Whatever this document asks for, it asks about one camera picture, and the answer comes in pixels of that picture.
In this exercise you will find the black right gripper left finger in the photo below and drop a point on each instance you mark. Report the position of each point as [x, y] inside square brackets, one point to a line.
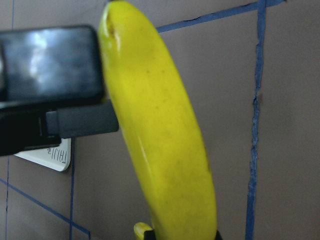
[87, 120]

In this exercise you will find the white bear tray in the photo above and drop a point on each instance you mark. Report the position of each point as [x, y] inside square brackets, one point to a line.
[56, 158]

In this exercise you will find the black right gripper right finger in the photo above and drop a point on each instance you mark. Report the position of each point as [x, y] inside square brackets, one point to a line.
[150, 235]

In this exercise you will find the yellow banana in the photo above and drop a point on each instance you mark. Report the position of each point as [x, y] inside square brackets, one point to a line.
[140, 230]
[158, 124]

